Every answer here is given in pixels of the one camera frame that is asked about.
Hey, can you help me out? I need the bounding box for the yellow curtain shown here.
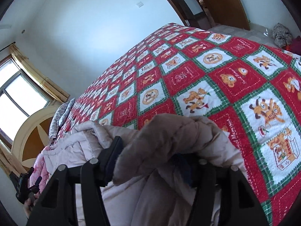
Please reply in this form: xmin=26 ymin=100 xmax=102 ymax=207
xmin=9 ymin=43 xmax=70 ymax=103
xmin=0 ymin=141 xmax=27 ymax=176

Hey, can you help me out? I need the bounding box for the pink folded quilt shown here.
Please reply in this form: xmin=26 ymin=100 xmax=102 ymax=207
xmin=29 ymin=145 xmax=50 ymax=193

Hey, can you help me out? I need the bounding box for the dark red garment on floor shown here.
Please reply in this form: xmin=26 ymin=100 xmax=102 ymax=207
xmin=288 ymin=36 xmax=301 ymax=55

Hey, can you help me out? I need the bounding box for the grey striped pillow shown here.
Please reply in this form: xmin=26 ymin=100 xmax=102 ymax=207
xmin=49 ymin=98 xmax=75 ymax=144

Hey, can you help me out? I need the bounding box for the grey patterned clothes pile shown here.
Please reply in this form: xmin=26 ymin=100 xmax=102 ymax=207
xmin=272 ymin=23 xmax=293 ymax=48

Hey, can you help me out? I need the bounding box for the brown wooden door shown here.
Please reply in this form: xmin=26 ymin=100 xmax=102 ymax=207
xmin=203 ymin=0 xmax=250 ymax=30

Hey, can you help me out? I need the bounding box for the red patchwork bear bedspread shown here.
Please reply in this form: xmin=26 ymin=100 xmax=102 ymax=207
xmin=57 ymin=23 xmax=300 ymax=225

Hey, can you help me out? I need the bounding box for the window with grey frame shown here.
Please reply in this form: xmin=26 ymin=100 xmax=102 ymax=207
xmin=1 ymin=56 xmax=54 ymax=146

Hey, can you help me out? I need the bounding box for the beige quilted down coat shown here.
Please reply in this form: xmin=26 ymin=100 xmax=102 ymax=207
xmin=42 ymin=113 xmax=246 ymax=225

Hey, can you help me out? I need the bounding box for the yellow right curtain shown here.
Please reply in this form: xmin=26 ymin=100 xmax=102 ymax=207
xmin=9 ymin=43 xmax=70 ymax=103

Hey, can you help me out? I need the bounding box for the yellow left curtain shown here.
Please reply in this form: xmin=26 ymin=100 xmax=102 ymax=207
xmin=0 ymin=141 xmax=27 ymax=176

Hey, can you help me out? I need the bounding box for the person's left hand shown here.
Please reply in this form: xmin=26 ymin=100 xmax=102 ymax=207
xmin=23 ymin=192 xmax=40 ymax=219

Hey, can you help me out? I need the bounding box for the white wall light switch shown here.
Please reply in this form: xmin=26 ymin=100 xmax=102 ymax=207
xmin=137 ymin=2 xmax=144 ymax=8

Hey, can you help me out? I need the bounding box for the cream wooden headboard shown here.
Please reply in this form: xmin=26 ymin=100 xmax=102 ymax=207
xmin=11 ymin=106 xmax=58 ymax=170

